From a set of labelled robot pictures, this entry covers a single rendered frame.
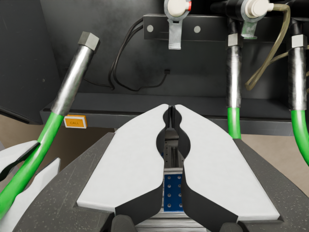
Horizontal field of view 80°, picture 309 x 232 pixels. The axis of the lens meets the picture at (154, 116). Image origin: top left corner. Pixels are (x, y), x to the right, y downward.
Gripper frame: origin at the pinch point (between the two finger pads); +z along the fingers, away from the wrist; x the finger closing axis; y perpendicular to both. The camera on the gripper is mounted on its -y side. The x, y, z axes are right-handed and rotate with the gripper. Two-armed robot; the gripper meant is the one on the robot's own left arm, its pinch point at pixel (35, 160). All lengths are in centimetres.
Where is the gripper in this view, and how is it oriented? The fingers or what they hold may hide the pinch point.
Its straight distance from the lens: 21.3
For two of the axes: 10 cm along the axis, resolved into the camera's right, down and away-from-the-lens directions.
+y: -2.6, 2.3, 9.4
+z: 5.8, -7.4, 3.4
